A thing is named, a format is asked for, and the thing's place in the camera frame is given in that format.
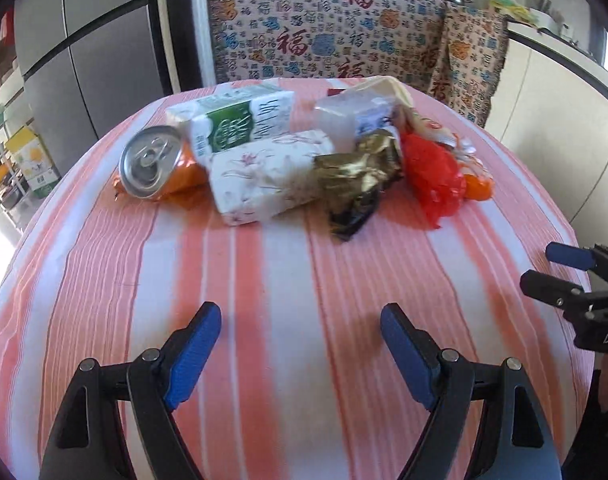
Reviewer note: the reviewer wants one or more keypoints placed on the metal storage shelf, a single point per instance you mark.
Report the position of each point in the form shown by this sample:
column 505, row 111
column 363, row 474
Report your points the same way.
column 4, row 180

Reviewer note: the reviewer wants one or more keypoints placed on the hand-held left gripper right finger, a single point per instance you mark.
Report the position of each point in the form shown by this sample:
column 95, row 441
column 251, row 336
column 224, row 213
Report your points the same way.
column 408, row 355

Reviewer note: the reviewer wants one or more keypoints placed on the green white milk carton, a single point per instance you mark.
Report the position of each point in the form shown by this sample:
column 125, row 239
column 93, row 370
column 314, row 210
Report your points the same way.
column 234, row 120

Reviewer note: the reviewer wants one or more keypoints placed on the striped pink white tablecloth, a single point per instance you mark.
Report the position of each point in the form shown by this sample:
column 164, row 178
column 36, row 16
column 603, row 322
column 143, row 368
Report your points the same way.
column 284, row 280

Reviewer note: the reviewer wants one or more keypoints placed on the white cabinet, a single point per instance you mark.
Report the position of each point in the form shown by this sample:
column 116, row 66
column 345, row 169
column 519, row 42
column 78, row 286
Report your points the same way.
column 553, row 125

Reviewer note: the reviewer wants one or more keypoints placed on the yellow green cloth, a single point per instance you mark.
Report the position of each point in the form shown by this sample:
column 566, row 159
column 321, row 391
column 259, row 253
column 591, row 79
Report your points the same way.
column 513, row 10

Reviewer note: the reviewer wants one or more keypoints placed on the large printed blanket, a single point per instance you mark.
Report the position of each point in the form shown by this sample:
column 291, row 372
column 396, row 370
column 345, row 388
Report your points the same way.
column 324, row 30

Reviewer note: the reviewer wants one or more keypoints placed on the gold foil wrapper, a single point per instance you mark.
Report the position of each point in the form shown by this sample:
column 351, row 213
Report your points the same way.
column 359, row 170

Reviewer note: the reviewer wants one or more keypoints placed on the yellow cardboard box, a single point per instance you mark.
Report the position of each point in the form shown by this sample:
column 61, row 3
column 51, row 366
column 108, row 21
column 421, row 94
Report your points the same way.
column 31, row 160

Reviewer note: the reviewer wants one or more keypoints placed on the red plastic bag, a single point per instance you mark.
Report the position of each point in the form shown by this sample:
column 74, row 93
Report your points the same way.
column 431, row 175

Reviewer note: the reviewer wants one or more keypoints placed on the orange soda can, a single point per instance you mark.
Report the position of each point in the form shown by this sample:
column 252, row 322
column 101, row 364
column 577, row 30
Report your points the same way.
column 151, row 162

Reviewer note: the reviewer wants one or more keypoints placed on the floral tissue pack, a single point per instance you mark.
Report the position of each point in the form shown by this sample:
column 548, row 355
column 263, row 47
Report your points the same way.
column 264, row 175

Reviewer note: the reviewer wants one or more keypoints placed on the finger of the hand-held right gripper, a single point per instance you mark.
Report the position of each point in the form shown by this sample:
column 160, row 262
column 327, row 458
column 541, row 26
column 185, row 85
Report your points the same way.
column 548, row 286
column 571, row 256

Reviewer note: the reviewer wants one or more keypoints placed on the small printed blanket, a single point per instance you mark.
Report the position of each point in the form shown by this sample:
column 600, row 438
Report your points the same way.
column 471, row 65

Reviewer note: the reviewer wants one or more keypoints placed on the cream plastic wrapper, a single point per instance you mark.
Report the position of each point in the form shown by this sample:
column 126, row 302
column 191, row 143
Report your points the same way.
column 383, row 90

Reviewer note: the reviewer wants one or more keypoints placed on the grey refrigerator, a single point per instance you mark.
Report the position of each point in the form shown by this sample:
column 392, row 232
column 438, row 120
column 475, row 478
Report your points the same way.
column 94, row 50

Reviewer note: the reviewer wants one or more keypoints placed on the clear plastic box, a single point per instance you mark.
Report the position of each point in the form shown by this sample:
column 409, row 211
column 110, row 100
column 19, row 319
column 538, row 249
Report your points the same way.
column 341, row 117

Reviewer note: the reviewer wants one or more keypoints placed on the red snack packet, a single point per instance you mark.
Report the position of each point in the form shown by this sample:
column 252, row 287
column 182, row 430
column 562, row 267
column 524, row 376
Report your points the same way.
column 478, row 185

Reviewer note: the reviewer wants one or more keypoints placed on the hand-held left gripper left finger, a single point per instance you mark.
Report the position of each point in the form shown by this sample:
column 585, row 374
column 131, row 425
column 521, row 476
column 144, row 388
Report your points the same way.
column 194, row 355

